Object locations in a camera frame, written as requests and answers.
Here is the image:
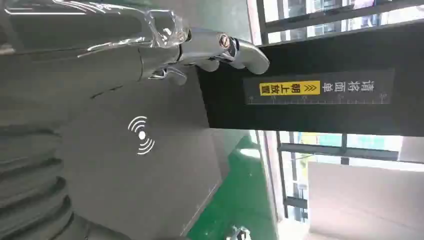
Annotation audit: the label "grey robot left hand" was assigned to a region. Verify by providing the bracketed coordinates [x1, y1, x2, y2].
[0, 0, 271, 240]

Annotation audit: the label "ribbed grey left arm sleeve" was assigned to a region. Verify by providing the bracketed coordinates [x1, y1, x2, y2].
[0, 125, 88, 240]

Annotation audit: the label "small shiny metal part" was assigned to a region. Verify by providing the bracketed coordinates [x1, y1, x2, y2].
[226, 225, 251, 240]

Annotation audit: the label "label with yellow arrow print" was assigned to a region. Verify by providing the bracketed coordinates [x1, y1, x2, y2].
[244, 68, 396, 106]

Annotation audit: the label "pale flat board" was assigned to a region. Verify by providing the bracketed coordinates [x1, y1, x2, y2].
[304, 161, 424, 240]

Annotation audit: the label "dark window frame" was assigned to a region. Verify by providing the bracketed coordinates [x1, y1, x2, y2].
[246, 0, 424, 223]

